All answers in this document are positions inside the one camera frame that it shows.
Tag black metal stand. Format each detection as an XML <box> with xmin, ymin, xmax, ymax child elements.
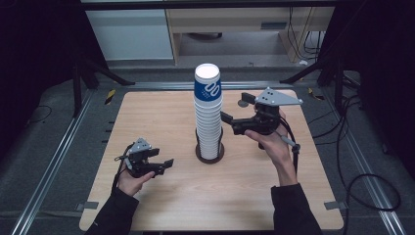
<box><xmin>279</xmin><ymin>55</ymin><xmax>361</xmax><ymax>116</ymax></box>
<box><xmin>70</xmin><ymin>55</ymin><xmax>137</xmax><ymax>119</ymax></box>

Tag black cup holder base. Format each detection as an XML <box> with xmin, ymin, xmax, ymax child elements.
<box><xmin>195</xmin><ymin>126</ymin><xmax>226</xmax><ymax>165</ymax></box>

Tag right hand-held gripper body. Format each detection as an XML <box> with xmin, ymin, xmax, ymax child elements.
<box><xmin>231</xmin><ymin>86</ymin><xmax>303</xmax><ymax>136</ymax></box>

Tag thin black floor cable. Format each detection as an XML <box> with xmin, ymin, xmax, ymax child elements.
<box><xmin>26</xmin><ymin>104</ymin><xmax>54</xmax><ymax>125</ymax></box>

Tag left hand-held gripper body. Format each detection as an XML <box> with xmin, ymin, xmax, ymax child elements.
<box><xmin>115</xmin><ymin>137</ymin><xmax>164</xmax><ymax>179</ymax></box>

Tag black floor cable loop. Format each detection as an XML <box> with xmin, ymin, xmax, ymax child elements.
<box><xmin>307</xmin><ymin>94</ymin><xmax>402</xmax><ymax>235</ymax></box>

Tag grey tape piece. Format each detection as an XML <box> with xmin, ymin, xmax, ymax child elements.
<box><xmin>323</xmin><ymin>200</ymin><xmax>347</xmax><ymax>212</ymax></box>
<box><xmin>75</xmin><ymin>201</ymin><xmax>100</xmax><ymax>212</ymax></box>

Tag person's left hand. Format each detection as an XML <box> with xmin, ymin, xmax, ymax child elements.
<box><xmin>116</xmin><ymin>167</ymin><xmax>157</xmax><ymax>198</ymax></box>

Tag right hand-held gripper cable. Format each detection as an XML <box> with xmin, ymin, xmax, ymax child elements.
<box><xmin>275</xmin><ymin>117</ymin><xmax>301</xmax><ymax>175</ymax></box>

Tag metal floor rail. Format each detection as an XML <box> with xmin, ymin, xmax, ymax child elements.
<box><xmin>321</xmin><ymin>88</ymin><xmax>409</xmax><ymax>235</ymax></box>
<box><xmin>9</xmin><ymin>88</ymin><xmax>96</xmax><ymax>235</ymax></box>

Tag hand-held gripper cable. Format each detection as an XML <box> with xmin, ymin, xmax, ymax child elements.
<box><xmin>111</xmin><ymin>142</ymin><xmax>135</xmax><ymax>194</ymax></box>
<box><xmin>275</xmin><ymin>117</ymin><xmax>301</xmax><ymax>175</ymax></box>

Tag dark curtain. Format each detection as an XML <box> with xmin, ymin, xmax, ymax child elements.
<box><xmin>0</xmin><ymin>0</ymin><xmax>109</xmax><ymax>161</ymax></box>
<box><xmin>317</xmin><ymin>0</ymin><xmax>415</xmax><ymax>179</ymax></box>

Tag yellow black tape strip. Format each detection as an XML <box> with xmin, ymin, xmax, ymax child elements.
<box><xmin>104</xmin><ymin>88</ymin><xmax>117</xmax><ymax>106</ymax></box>
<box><xmin>307</xmin><ymin>87</ymin><xmax>325</xmax><ymax>101</ymax></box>

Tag person's right hand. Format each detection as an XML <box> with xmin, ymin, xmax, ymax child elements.
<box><xmin>244</xmin><ymin>109</ymin><xmax>298</xmax><ymax>176</ymax></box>

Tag black cables under desk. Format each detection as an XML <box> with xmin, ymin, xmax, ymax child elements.
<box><xmin>288</xmin><ymin>7</ymin><xmax>326</xmax><ymax>62</ymax></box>

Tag white cabinet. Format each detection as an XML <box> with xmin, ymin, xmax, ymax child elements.
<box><xmin>85</xmin><ymin>9</ymin><xmax>174</xmax><ymax>62</ymax></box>

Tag left hand-held gripper cable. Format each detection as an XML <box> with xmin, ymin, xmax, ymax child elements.
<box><xmin>111</xmin><ymin>142</ymin><xmax>135</xmax><ymax>194</ymax></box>

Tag stack of white paper cups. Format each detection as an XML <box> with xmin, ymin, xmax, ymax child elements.
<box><xmin>194</xmin><ymin>99</ymin><xmax>224</xmax><ymax>161</ymax></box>

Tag blue printed paper cup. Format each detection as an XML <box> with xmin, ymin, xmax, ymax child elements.
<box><xmin>194</xmin><ymin>63</ymin><xmax>223</xmax><ymax>107</ymax></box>

